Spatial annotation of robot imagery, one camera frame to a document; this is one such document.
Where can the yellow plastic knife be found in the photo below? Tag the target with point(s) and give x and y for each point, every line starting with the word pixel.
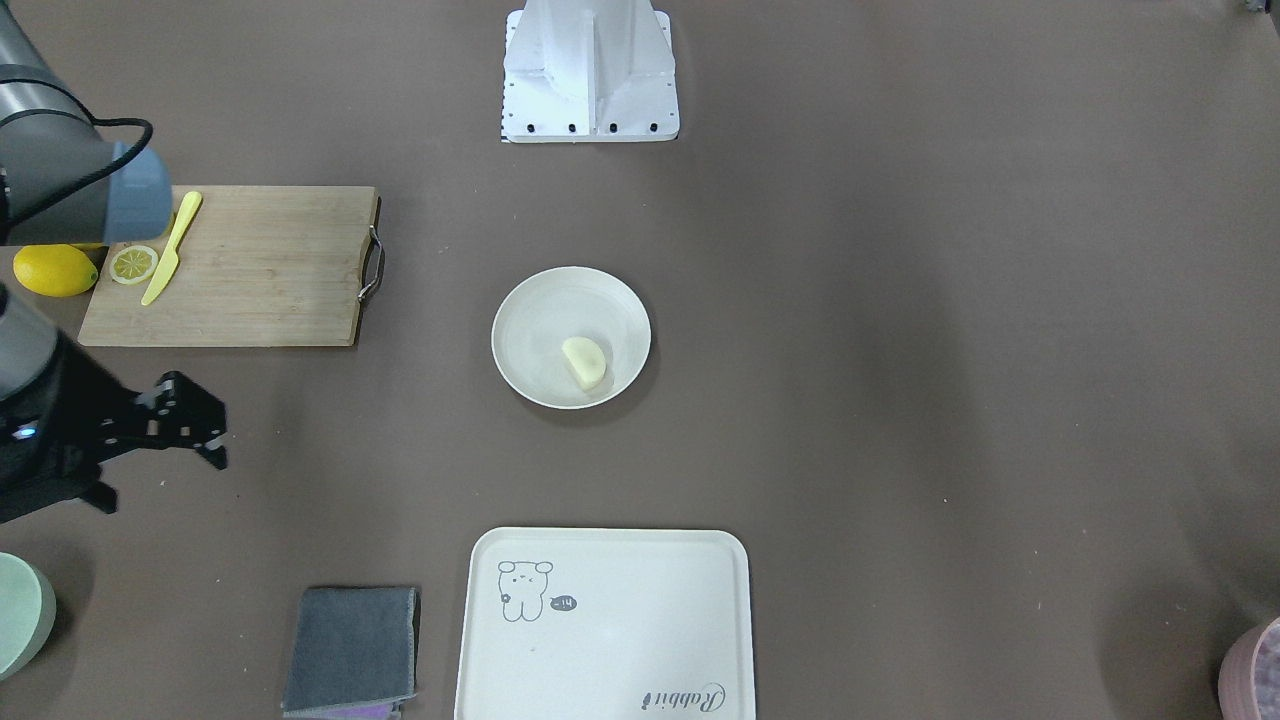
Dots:
pixel 169 260

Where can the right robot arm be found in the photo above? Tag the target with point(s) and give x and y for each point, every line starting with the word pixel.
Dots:
pixel 72 177

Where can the grey folded cloth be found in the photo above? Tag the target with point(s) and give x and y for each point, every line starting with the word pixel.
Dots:
pixel 354 653

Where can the lower lemon slice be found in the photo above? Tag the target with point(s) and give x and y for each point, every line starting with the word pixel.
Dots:
pixel 134 263

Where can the cream round plate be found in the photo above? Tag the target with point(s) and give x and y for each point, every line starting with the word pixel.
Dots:
pixel 553 306

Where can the cream rabbit print tray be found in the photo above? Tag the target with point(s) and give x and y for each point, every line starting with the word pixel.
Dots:
pixel 576 623

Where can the bamboo cutting board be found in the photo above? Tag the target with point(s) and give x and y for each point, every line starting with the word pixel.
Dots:
pixel 261 266

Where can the pink bowl of ice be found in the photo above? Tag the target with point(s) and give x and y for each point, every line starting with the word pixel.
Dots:
pixel 1249 675

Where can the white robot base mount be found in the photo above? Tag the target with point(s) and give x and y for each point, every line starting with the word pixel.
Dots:
pixel 589 72

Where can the pale green bowl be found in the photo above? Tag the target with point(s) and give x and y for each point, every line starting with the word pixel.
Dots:
pixel 28 610

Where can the lower whole lemon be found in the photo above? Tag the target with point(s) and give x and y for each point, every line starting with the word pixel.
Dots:
pixel 55 270

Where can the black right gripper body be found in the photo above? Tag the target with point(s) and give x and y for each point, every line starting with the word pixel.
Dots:
pixel 62 412

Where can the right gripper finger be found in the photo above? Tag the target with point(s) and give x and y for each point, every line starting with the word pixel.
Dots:
pixel 214 452
pixel 100 496

